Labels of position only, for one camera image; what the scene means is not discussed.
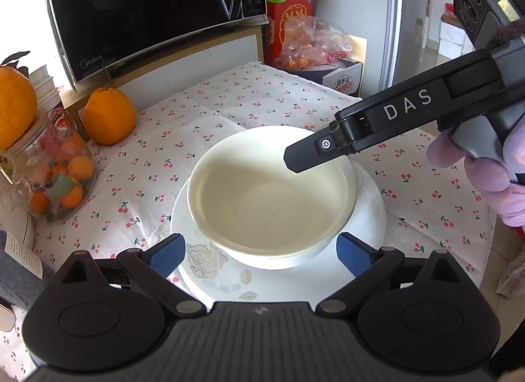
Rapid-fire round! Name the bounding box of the cherry print tablecloth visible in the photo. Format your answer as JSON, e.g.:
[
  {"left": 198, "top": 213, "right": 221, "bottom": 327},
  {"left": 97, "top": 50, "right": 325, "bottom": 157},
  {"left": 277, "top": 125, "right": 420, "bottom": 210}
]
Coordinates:
[{"left": 0, "top": 60, "right": 497, "bottom": 366}]

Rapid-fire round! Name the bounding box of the person's right hand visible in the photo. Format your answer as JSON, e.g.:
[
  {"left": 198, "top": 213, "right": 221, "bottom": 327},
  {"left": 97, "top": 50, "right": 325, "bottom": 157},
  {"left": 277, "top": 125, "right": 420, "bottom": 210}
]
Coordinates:
[{"left": 427, "top": 119, "right": 525, "bottom": 227}]

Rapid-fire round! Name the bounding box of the white flower print plate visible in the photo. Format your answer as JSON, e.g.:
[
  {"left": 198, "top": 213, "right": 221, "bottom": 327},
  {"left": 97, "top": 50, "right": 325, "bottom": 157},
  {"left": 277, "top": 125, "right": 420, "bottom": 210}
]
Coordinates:
[{"left": 170, "top": 158, "right": 387, "bottom": 305}]

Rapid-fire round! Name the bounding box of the clear jar with dark contents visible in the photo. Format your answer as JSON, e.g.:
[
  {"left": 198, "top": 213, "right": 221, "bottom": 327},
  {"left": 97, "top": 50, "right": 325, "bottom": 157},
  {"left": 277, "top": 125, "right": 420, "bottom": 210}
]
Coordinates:
[{"left": 0, "top": 230, "right": 54, "bottom": 313}]

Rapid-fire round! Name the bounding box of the dark blue carton box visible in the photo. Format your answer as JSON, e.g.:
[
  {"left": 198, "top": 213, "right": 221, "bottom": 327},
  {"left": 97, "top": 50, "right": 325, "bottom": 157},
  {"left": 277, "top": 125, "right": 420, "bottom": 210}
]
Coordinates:
[{"left": 295, "top": 56, "right": 364, "bottom": 97}]

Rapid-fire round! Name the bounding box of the white refrigerator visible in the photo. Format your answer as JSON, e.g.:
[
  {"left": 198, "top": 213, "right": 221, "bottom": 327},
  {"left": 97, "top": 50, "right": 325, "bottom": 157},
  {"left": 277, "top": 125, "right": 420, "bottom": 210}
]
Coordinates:
[{"left": 316, "top": 0, "right": 405, "bottom": 97}]

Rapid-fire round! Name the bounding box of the cream air fryer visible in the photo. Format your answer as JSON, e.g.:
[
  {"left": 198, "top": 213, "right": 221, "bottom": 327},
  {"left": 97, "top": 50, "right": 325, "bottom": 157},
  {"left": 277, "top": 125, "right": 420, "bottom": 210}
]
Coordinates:
[{"left": 0, "top": 195, "right": 35, "bottom": 249}]

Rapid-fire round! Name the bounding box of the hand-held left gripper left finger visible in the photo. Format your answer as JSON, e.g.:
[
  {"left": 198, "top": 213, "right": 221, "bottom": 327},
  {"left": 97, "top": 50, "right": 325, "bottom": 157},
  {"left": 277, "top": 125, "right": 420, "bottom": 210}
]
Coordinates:
[{"left": 55, "top": 233, "right": 207, "bottom": 318}]

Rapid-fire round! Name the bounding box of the large orange with leaves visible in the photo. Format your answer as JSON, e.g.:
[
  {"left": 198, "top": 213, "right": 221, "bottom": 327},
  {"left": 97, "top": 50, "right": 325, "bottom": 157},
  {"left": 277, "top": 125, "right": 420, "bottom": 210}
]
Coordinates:
[{"left": 0, "top": 51, "right": 38, "bottom": 151}]

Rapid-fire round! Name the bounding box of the red carton box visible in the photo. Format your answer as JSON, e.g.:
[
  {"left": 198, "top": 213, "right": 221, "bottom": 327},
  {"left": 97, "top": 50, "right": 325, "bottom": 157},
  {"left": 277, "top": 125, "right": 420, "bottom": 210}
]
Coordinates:
[{"left": 266, "top": 0, "right": 318, "bottom": 63}]

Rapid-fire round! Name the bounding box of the black microwave oven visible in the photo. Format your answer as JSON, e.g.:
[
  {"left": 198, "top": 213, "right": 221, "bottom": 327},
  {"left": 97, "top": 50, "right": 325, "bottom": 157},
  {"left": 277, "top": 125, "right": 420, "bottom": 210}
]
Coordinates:
[{"left": 44, "top": 0, "right": 269, "bottom": 85}]

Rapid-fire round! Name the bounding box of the stack of white containers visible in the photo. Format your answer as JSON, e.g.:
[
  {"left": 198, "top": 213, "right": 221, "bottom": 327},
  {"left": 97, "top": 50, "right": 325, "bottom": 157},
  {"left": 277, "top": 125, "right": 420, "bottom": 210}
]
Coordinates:
[{"left": 29, "top": 64, "right": 62, "bottom": 110}]

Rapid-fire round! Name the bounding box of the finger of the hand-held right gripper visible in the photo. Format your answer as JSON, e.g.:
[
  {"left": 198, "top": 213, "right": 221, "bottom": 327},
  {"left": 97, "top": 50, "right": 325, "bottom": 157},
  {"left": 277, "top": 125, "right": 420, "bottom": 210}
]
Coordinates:
[{"left": 284, "top": 121, "right": 352, "bottom": 173}]

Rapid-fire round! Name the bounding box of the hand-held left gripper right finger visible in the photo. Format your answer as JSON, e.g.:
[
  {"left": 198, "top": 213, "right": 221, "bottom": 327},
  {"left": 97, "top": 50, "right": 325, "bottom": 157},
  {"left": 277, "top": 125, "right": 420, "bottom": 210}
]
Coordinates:
[{"left": 315, "top": 232, "right": 468, "bottom": 318}]

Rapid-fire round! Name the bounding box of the plastic bag of oranges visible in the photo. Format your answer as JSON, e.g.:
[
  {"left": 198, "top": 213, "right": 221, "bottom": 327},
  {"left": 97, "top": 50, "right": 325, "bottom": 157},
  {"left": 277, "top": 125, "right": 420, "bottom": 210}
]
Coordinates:
[{"left": 275, "top": 15, "right": 353, "bottom": 73}]

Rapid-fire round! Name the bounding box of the glass jar of small oranges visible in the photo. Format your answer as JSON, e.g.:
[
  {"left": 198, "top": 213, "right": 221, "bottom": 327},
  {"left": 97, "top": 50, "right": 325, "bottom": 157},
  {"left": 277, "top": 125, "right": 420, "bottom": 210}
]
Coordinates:
[{"left": 0, "top": 109, "right": 99, "bottom": 224}]

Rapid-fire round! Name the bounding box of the white bowl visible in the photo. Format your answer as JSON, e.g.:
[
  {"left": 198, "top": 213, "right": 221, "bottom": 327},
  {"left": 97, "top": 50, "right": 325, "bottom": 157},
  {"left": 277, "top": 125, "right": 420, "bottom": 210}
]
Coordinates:
[{"left": 186, "top": 125, "right": 357, "bottom": 270}]

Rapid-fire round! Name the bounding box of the white cabinet with wooden trim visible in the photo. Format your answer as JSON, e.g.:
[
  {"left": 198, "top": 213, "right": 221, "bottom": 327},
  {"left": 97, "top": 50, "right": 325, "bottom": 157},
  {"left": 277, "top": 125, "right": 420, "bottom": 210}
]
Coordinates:
[{"left": 61, "top": 25, "right": 267, "bottom": 120}]

